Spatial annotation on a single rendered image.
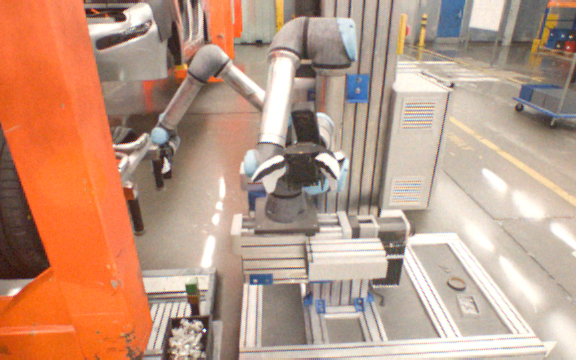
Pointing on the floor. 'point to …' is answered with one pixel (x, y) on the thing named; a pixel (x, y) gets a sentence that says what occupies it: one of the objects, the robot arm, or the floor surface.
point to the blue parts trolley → (560, 100)
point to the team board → (491, 18)
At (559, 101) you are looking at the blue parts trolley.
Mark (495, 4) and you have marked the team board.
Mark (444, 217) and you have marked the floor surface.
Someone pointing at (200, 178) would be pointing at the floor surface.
